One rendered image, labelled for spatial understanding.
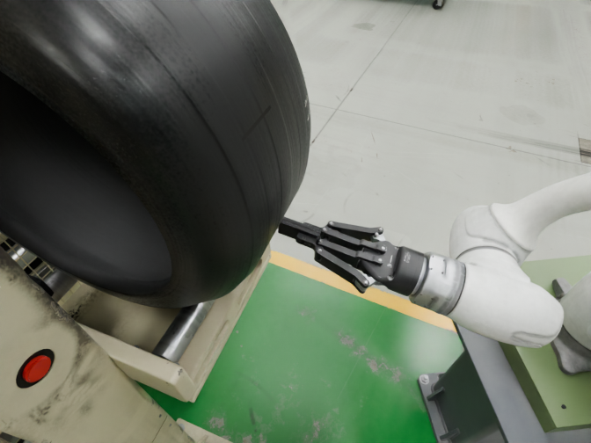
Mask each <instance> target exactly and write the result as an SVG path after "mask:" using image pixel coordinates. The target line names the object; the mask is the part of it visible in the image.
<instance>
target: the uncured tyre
mask: <svg viewBox="0 0 591 443"><path fill-rule="evenodd" d="M306 91H307V87H306V83H305V80H304V76H303V71H302V68H301V64H300V62H299V60H298V57H297V54H296V51H295V48H294V46H293V43H292V41H291V39H290V37H289V35H288V32H287V30H286V28H285V26H284V24H283V23H282V21H281V18H280V16H279V14H278V13H277V11H276V9H275V8H274V6H273V4H272V3H271V1H270V0H0V233H2V234H3V235H5V236H7V237H8V238H9V239H11V240H12V241H13V242H14V243H16V244H18V245H19V246H21V247H22V248H24V249H25V250H27V251H29V252H30V253H32V254H33V255H34V256H36V257H37V258H39V259H41V260H43V261H44V262H46V263H48V264H49V265H51V266H53V267H54V268H56V269H58V270H59V271H61V272H64V273H66V274H68V275H69V276H70V277H72V278H74V279H76V280H79V281H81V282H83V283H84V284H86V285H88V286H90V287H94V288H96V289H98V290H99V291H102V292H104V293H107V294H110V295H112V296H115V297H118V298H120V299H122V300H125V301H131V302H133V303H137V304H141V305H144V306H149V307H154V308H161V309H178V308H184V307H188V306H192V305H195V304H199V303H202V302H205V301H212V300H215V299H218V298H221V297H223V296H225V295H226V294H228V293H230V292H231V291H233V290H234V289H235V288H236V287H237V286H238V285H239V284H240V283H241V282H242V281H243V280H244V279H246V278H247V277H248V276H249V275H250V274H251V273H252V271H253V270H254V269H255V267H256V266H257V264H258V262H259V261H260V259H261V257H262V255H263V253H264V252H265V250H266V247H267V246H268V245H269V243H270V241H271V239H272V237H273V236H274V233H275V231H276V230H277V228H278V227H279V225H280V223H281V220H282V219H283V217H284V215H285V213H286V212H287V211H288V208H289V206H290V204H291V203H292V201H293V199H294V197H295V196H296V194H297V192H298V190H299V188H300V186H301V184H302V182H303V178H304V175H305V172H306V168H307V163H308V159H309V152H310V133H311V120H310V123H309V125H308V126H307V119H306V112H305V108H304V103H303V98H304V96H305V92H306ZM269 106H271V109H270V110H269V112H268V113H267V114H266V115H265V117H264V118H263V119H262V120H261V121H260V123H259V124H258V125H257V126H256V127H255V128H254V129H253V130H252V132H251V133H250V134H249V135H248V136H247V138H246V139H245V140H244V141H243V140H242V137H243V136H244V135H245V133H246V132H247V131H248V130H249V129H250V128H251V126H252V125H253V124H254V123H255V122H256V120H257V119H258V118H259V117H260V115H261V114H262V113H263V112H264V111H265V110H266V109H267V108H268V107H269Z"/></svg>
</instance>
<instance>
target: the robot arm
mask: <svg viewBox="0 0 591 443"><path fill-rule="evenodd" d="M590 210H591V172H589V173H586V174H583V175H580V176H577V177H574V178H569V179H567V180H564V181H561V182H558V183H556V184H553V185H549V186H547V187H545V188H543V189H541V190H539V191H537V192H534V193H532V194H530V195H529V196H527V197H525V198H523V199H521V200H518V201H516V202H514V203H511V204H499V203H493V204H492V205H490V206H474V207H469V208H467V209H465V210H464V211H462V213H460V214H459V215H458V216H457V218H456V219H455V221H454V223H453V226H452V228H451V231H450V238H449V255H450V258H448V257H445V256H443V255H441V254H438V253H435V252H433V251H428V252H426V253H425V254H424V253H423V252H420V251H416V250H414V249H411V248H408V247H405V246H399V247H397V246H395V245H393V244H392V243H391V242H389V241H385V238H384V236H383V232H384V229H383V228H382V227H375V228H368V227H362V226H357V225H352V224H347V223H342V222H336V221H328V223H327V224H326V225H325V226H324V227H322V228H320V227H318V226H316V225H313V224H310V223H308V222H304V223H301V222H299V221H295V220H292V219H289V218H288V217H285V216H284V217H283V219H282V220H281V223H280V225H279V228H278V233H280V234H282V235H284V236H288V237H291V238H294V239H295V240H296V242H297V243H299V244H301V245H304V246H307V247H309V248H311V249H313V250H314V260H315V261H316V262H318V263H319V264H321V265H322V266H324V267H325V268H327V269H329V270H330V271H332V272H334V273H336V274H337V275H339V276H340V277H341V278H343V279H344V280H346V281H348V282H350V283H351V284H352V285H353V286H354V287H355V288H356V289H357V290H358V291H359V293H361V294H364V293H365V292H366V290H367V288H369V287H371V286H372V285H376V286H386V287H387V288H388V289H389V290H391V291H394V292H396V293H399V294H402V295H405V296H409V300H410V302H411V303H413V304H416V305H418V306H421V307H423V308H425V309H429V310H432V311H434V312H435V313H437V314H439V315H444V316H446V317H448V318H450V319H451V320H453V321H454V322H456V323H457V324H459V325H460V326H462V327H464V328H465V329H467V330H470V331H472V332H475V333H477V334H479V335H481V336H484V337H487V338H490V339H494V340H497V341H500V342H503V343H507V344H510V345H518V346H523V347H529V348H540V347H542V346H544V345H548V344H549V343H550V344H551V347H552V349H553V351H554V352H555V354H556V356H557V360H558V367H559V369H560V370H561V371H562V372H563V373H564V374H568V375H573V374H577V373H578V372H586V371H591V272H590V273H588V274H587V275H586V276H584V277H583V278H582V279H581V280H580V281H578V282H577V283H576V284H575V285H574V286H573V287H572V286H571V285H570V284H569V283H568V282H567V281H566V279H564V278H557V279H555V280H553V281H552V285H553V288H554V291H555V294H556V296H557V297H556V298H554V297H553V296H552V295H550V294H549V293H548V292H547V291H545V290H544V289H543V288H542V287H540V286H538V285H536V284H534V283H532V282H530V279H529V277H528V276H527V275H526V274H525V273H524V272H523V271H522V269H521V268H520V267H521V265H522V263H523V261H524V260H525V259H526V257H527V256H528V255H529V254H530V253H531V252H532V251H533V250H534V249H535V248H536V240H537V238H538V235H539V234H540V233H541V231H542V230H544V229H545V228H546V227H547V226H549V225H550V224H552V223H553V222H555V221H557V220H559V219H561V218H564V217H566V216H568V215H570V214H577V213H580V212H585V211H590ZM370 241H371V242H370ZM356 269H357V270H356ZM358 270H360V271H362V272H363V273H364V274H362V273H361V272H359V271H358Z"/></svg>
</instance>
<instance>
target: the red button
mask: <svg viewBox="0 0 591 443"><path fill-rule="evenodd" d="M50 365H51V359H50V358H49V357H47V356H45V355H40V356H37V357H35V358H33V359H32V360H31V361H30V362H29V363H28V364H27V365H26V367H25V369H24V371H23V379H24V380H25V381H28V382H35V381H38V380H39V379H41V378H42V377H43V376H44V375H45V374H46V373H47V371H48V369H49V368H50Z"/></svg>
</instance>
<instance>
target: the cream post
mask: <svg viewBox="0 0 591 443"><path fill-rule="evenodd" d="M40 355H45V356H47V357H49V358H50V359H51V365H50V368H49V369H48V371H47V373H46V374H45V375H44V376H43V377H42V378H41V379H39V380H38V381H35V382H28V381H25V380H24V379H23V371H24V369H25V367H26V365H27V364H28V363H29V362H30V361H31V360H32V359H33V358H35V357H37V356H40ZM0 431H1V432H5V433H8V434H10V435H12V436H15V437H17V438H20V439H24V440H27V441H31V442H32V443H196V442H195V441H194V440H193V439H192V438H191V437H190V436H189V435H187V433H186V432H184V431H183V430H182V428H181V427H180V426H179V425H178V424H177V423H176V422H175V421H174V420H173V419H172V418H171V417H170V416H169V414H168V413H167V412H165V410H164V409H163V408H162V407H161V406H160V405H159V404H158V403H157V402H156V401H155V400H154V399H153V398H152V397H151V396H150V395H149V394H148V393H147V392H146V391H145V390H144V389H143V388H142V387H141V386H140V385H139V384H138V383H137V382H136V381H135V380H134V379H131V378H130V377H128V376H127V375H126V374H125V373H124V372H123V371H122V370H121V369H120V368H119V367H118V366H117V365H116V364H115V363H114V362H113V361H112V360H111V359H110V357H109V355H108V353H107V352H106V351H105V350H104V349H103V348H102V347H101V346H100V345H99V344H98V343H97V342H96V341H95V340H94V339H93V338H92V337H91V336H90V335H89V334H88V333H87V332H86V331H85V330H84V329H83V328H82V327H81V326H80V325H79V324H78V323H77V322H76V321H75V320H74V319H73V318H72V317H71V316H70V315H69V314H68V313H67V312H66V311H65V310H64V309H63V308H62V307H61V306H60V305H59V304H58V303H57V302H56V301H55V300H54V299H53V298H52V297H51V296H50V295H49V294H48V293H47V292H46V291H45V290H44V289H43V288H42V287H41V286H39V285H38V284H37V283H36V282H34V281H33V280H32V279H31V278H30V277H29V276H28V275H27V274H26V272H25V271H24V270H23V268H22V267H21V266H20V265H19V264H18V263H17V262H16V261H15V260H14V259H13V258H12V257H11V256H10V255H9V254H8V253H7V252H6V251H5V250H4V249H3V248H2V247H1V246H0Z"/></svg>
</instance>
